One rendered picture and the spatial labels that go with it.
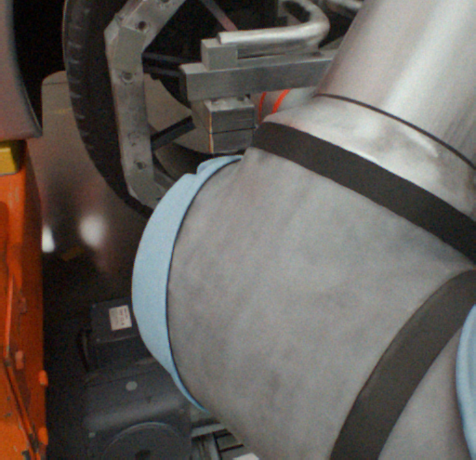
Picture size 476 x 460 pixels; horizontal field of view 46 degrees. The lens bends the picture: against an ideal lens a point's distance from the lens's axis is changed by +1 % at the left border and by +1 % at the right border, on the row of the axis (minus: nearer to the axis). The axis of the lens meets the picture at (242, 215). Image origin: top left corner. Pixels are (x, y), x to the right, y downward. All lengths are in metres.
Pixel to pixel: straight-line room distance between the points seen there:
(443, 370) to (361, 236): 0.05
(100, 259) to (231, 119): 1.43
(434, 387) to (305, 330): 0.05
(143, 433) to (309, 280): 0.80
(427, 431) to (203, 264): 0.10
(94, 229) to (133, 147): 1.33
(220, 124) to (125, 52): 0.23
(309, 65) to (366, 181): 0.42
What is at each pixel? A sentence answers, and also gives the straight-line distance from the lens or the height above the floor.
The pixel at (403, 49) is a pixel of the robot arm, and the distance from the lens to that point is 0.24.
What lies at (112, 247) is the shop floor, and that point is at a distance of 2.01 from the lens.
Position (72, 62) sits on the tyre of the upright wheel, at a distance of 0.86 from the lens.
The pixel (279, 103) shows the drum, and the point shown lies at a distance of 0.76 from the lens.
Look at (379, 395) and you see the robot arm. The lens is 0.19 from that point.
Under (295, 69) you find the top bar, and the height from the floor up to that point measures 0.97.
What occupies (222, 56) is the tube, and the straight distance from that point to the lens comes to 0.58.
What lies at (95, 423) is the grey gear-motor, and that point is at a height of 0.40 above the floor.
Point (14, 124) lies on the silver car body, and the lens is 1.04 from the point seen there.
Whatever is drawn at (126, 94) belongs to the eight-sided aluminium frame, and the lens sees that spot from 0.78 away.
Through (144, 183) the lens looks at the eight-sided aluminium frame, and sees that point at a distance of 0.84.
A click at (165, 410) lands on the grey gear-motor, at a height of 0.39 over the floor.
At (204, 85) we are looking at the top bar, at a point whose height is 0.96.
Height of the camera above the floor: 1.17
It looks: 33 degrees down
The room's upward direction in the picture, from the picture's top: straight up
